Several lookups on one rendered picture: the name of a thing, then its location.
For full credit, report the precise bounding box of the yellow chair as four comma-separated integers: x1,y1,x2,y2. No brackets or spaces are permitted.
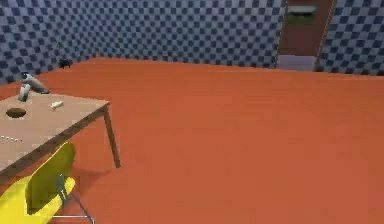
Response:
0,142,96,224

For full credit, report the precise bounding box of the brown wooden table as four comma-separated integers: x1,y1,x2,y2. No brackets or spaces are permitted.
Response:
0,92,122,185

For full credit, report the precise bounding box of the brown round bowl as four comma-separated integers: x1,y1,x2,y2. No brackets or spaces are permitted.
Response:
5,107,27,119

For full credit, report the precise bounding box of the small black object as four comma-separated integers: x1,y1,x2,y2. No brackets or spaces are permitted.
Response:
58,58,73,70

